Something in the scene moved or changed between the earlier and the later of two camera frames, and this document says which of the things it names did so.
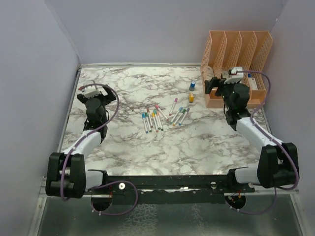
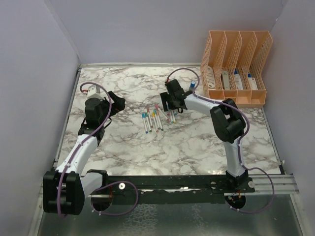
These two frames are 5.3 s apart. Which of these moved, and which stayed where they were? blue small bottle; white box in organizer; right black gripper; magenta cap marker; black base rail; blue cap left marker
Moved: magenta cap marker; right black gripper
Stayed: black base rail; blue cap left marker; blue small bottle; white box in organizer
